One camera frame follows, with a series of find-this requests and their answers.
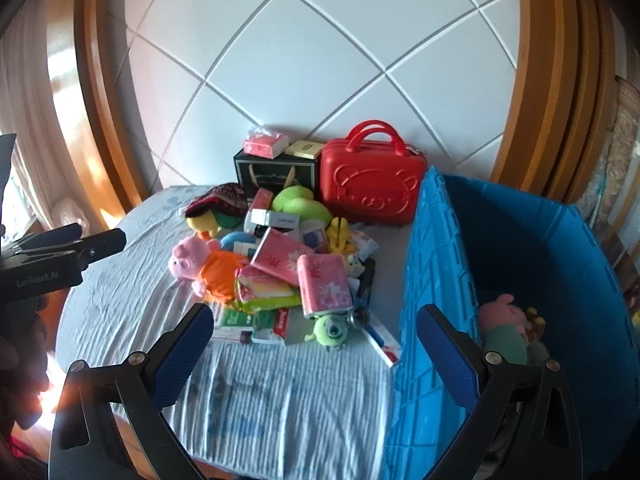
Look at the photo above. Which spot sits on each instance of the black gift box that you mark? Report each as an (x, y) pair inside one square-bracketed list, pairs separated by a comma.
[(276, 174)]

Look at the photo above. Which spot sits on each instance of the orange dress pig plush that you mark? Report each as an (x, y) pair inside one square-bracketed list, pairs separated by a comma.
[(210, 269)]

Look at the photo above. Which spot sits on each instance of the beige curtain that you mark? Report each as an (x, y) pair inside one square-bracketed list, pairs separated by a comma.
[(27, 112)]

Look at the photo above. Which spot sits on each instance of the dark red knit hat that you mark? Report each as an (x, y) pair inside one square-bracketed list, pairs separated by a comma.
[(228, 198)]

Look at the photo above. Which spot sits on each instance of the yellow plastic clamp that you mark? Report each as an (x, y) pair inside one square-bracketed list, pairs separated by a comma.
[(339, 237)]

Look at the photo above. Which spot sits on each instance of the green one-eyed monster plush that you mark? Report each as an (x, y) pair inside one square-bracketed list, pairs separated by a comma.
[(330, 331)]

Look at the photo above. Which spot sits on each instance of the green dress pig plush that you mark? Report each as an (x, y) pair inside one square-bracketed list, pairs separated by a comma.
[(504, 329)]

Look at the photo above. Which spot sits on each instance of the small pink tissue pack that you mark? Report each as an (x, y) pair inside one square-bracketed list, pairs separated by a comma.
[(264, 143)]

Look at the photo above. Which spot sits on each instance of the yellow green plush toy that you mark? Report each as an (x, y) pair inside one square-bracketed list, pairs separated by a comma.
[(210, 224)]

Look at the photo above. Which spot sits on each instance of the pink flower tissue pack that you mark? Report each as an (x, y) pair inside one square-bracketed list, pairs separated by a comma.
[(323, 285)]

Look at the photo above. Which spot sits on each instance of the long toothpaste box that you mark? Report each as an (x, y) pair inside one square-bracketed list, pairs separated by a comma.
[(382, 341)]

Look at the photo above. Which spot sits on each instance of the blue label floss pack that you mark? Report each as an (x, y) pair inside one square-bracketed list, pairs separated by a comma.
[(313, 234)]

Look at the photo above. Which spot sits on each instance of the red bear mini suitcase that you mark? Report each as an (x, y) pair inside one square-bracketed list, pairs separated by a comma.
[(372, 175)]

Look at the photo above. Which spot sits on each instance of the yellow flat box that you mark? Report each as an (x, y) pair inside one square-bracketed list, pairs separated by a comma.
[(305, 149)]

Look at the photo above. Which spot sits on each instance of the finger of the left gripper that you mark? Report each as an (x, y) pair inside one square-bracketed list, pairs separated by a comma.
[(97, 247), (59, 236)]

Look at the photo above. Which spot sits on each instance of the tylenol cold box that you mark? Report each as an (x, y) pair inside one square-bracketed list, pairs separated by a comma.
[(270, 327)]

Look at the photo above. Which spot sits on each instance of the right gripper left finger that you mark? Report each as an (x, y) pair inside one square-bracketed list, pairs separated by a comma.
[(86, 442)]

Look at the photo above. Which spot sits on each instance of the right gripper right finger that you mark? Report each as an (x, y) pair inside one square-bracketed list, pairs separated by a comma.
[(521, 420)]

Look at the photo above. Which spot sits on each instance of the blue plastic storage crate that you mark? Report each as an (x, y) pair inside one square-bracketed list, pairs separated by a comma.
[(472, 241)]

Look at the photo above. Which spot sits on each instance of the pink green wipes pack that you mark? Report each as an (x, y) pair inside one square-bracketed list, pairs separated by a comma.
[(258, 291)]

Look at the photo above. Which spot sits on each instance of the person left hand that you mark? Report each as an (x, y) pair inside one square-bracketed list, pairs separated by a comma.
[(23, 363)]

